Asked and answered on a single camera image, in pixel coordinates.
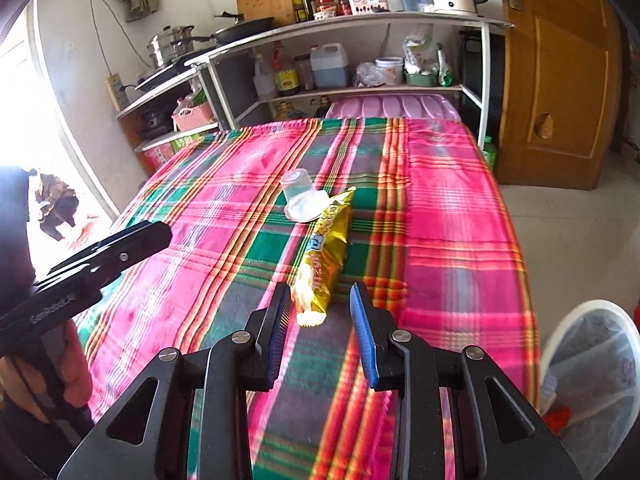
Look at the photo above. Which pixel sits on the clear plastic bottle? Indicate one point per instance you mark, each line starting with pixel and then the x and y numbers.
pixel 264 82

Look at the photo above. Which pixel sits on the green white pouch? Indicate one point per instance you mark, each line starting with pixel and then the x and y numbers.
pixel 444 67

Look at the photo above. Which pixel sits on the white jerry can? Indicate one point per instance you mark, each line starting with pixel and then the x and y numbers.
pixel 330 67

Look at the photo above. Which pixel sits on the plaid tablecloth table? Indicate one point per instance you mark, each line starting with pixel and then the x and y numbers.
pixel 450 210

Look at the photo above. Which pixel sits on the white round trash bin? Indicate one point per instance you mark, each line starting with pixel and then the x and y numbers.
pixel 600 306

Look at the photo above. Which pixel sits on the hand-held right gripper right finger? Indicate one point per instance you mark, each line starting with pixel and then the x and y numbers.
pixel 362 340

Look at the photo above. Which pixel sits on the green plastic bottle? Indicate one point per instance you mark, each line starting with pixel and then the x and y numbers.
pixel 490 152

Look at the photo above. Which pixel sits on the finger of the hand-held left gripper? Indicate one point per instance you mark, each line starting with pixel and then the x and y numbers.
pixel 121 257
pixel 107 241

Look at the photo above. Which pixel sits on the white lidded tub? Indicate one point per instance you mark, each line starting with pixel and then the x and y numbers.
pixel 389 72

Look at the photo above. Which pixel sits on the white metal shelf rack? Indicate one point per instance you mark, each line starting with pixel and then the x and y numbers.
pixel 485 85

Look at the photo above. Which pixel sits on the pink lidded storage box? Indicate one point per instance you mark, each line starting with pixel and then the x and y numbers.
pixel 390 107

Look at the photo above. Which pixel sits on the yellow label oil bottle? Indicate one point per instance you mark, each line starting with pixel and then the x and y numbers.
pixel 286 77

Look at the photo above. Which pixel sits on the dark brown cloth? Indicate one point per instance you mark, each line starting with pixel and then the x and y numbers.
pixel 57 205

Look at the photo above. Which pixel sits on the wooden door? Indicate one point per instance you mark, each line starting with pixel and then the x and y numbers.
pixel 560 60

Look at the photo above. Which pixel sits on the yellow snack packet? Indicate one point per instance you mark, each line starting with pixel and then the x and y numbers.
pixel 320 260

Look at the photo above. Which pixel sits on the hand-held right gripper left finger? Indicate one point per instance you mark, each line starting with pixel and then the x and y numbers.
pixel 277 340

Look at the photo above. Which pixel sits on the black frying pan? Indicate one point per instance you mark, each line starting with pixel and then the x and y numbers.
pixel 245 27

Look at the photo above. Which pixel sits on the red printed carton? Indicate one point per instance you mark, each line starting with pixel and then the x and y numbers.
pixel 160 152

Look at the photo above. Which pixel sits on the white green food bag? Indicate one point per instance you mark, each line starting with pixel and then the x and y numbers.
pixel 420 52

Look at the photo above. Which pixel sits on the pink utensil holder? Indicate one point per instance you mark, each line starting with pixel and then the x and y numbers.
pixel 367 2

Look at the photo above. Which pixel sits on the white power strip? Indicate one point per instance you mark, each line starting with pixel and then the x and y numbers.
pixel 115 92

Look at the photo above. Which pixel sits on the crumpled clear plastic bag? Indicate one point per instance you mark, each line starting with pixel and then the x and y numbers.
pixel 367 76

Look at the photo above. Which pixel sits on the black induction cooker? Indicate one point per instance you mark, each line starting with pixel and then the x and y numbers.
pixel 165 75

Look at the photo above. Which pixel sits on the steel steamer pot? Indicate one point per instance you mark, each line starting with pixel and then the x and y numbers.
pixel 170 45

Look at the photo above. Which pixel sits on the pink plastic basket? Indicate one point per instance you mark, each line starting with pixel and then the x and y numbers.
pixel 195 117

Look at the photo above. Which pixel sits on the clear plastic bin liner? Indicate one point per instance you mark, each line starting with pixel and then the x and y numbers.
pixel 600 360

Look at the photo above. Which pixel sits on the clear plastic cup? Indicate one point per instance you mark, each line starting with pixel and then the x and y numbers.
pixel 300 200

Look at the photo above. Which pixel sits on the low white shelf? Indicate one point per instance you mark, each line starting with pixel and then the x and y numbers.
pixel 155 92

